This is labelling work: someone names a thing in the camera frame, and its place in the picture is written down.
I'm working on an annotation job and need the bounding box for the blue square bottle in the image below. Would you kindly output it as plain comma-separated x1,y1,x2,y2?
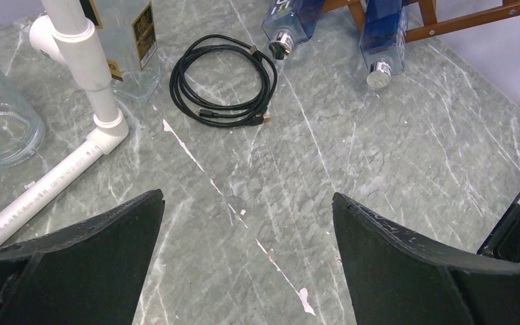
261,0,324,61

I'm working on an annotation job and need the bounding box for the coiled black cable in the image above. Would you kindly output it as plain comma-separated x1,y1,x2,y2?
169,34,279,129

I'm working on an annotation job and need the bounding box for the white PVC pipe frame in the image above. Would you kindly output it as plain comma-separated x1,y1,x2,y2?
0,0,130,255

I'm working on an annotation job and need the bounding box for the brown wooden wine rack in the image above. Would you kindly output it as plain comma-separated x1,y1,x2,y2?
320,0,520,44

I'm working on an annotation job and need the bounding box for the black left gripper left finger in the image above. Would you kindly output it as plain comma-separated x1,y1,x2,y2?
0,189,165,324

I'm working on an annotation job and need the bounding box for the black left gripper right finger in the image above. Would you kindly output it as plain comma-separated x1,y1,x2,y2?
332,193,520,324

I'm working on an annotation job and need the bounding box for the blue Blue Dash bottle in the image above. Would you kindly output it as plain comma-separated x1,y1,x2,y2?
359,0,408,89

